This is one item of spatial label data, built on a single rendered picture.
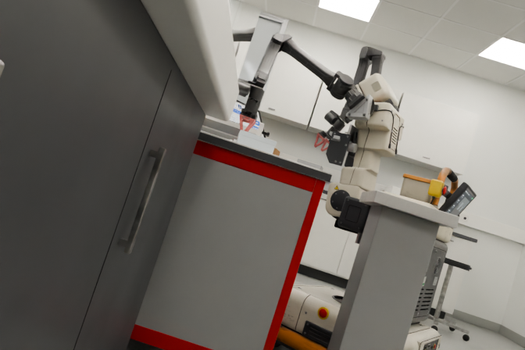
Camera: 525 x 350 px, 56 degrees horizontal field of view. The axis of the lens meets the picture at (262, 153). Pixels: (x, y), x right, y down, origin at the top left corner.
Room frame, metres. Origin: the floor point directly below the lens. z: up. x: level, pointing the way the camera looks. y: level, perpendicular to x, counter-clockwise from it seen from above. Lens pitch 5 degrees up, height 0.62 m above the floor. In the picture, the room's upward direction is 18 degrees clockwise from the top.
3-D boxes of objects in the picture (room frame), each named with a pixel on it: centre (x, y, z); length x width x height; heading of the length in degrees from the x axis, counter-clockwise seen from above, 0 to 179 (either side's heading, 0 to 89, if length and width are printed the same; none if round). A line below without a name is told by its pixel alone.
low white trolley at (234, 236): (1.86, 0.06, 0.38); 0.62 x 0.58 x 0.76; 0
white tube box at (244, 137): (1.68, 0.03, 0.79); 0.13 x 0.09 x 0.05; 95
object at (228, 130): (2.27, 0.25, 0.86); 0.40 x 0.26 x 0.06; 90
